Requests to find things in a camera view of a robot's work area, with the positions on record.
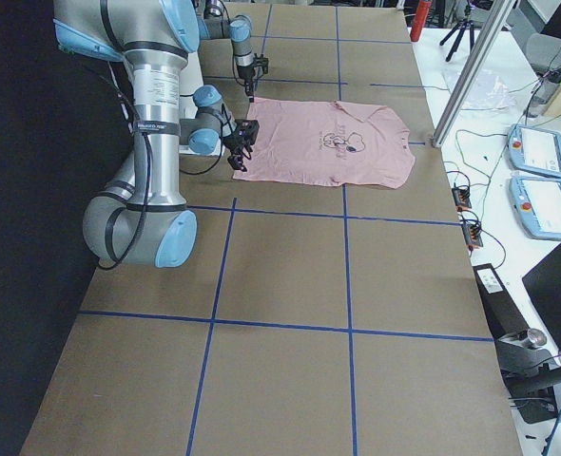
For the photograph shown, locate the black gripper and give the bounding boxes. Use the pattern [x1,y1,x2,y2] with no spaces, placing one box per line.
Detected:
[222,129,247,172]
[236,64,256,103]

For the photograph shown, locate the pink printed t-shirt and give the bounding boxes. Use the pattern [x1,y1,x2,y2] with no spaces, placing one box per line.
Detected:
[233,98,416,189]

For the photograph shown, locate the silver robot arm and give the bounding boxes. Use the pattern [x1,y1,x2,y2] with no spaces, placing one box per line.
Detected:
[54,1,267,270]
[197,1,261,103]

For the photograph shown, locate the red cylinder bottle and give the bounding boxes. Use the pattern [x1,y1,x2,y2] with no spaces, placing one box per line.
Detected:
[410,0,432,43]

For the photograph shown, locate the upper orange black usb hub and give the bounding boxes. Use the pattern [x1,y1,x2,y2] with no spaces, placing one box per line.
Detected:
[452,185,472,212]

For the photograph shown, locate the orange black usb hub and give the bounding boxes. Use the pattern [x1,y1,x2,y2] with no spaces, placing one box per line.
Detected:
[460,217,483,252]
[452,185,472,212]

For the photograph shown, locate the clear plastic bag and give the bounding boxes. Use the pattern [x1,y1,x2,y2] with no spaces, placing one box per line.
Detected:
[461,69,516,111]

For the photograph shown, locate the lower orange black usb hub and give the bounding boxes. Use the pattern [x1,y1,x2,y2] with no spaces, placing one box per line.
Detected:
[460,217,483,252]

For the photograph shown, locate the upper blue teach pendant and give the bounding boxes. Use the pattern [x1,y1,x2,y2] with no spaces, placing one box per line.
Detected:
[507,124,561,179]

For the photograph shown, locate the blue teach pendant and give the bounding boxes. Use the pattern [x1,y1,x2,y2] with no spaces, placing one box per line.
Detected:
[507,124,561,179]
[509,177,561,241]

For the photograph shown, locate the black box with label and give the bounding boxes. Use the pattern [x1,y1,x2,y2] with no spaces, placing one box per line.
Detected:
[473,263,530,339]

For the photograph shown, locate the lower blue teach pendant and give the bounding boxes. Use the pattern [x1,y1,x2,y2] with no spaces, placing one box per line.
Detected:
[509,177,561,241]

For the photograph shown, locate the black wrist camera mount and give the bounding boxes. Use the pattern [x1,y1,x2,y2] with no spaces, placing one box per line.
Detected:
[235,119,260,152]
[253,54,269,78]

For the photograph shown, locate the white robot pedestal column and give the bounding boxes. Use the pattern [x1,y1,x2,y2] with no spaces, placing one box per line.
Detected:
[179,52,203,154]

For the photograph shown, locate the black camera tripod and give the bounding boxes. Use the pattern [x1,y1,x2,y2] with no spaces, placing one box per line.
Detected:
[439,1,475,62]

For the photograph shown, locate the aluminium frame post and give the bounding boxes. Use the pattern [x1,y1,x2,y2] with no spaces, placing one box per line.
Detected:
[431,0,514,148]

